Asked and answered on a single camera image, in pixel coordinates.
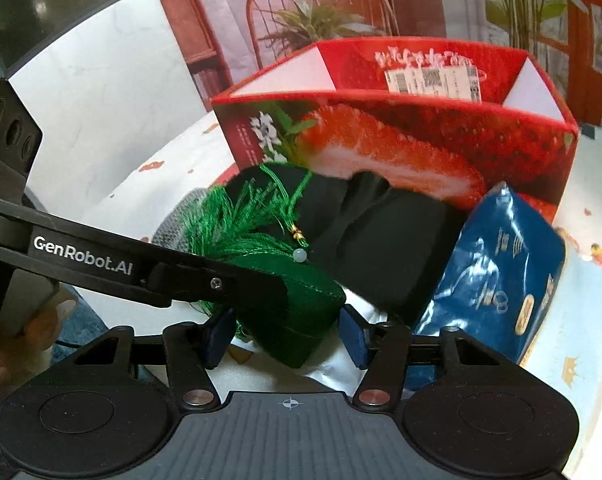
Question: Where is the black knitted cloth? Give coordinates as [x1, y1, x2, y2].
[226, 165, 469, 326]

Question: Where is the wall poster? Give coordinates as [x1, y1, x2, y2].
[151, 0, 602, 131]

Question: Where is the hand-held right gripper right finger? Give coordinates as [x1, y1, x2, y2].
[338, 304, 519, 413]

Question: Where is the person's left hand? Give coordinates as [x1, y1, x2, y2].
[0, 300, 79, 402]

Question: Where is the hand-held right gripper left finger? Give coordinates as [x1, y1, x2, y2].
[73, 307, 238, 411]

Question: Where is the green tasselled pouch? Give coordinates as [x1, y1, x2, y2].
[181, 165, 347, 370]

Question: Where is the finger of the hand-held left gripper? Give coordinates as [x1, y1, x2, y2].
[148, 257, 294, 312]

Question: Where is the red strawberry print cardboard box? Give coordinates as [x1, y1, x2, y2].
[211, 37, 580, 226]

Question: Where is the blue and white packet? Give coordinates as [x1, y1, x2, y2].
[406, 182, 567, 393]

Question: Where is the grey knitted cloth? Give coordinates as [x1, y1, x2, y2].
[153, 187, 227, 251]

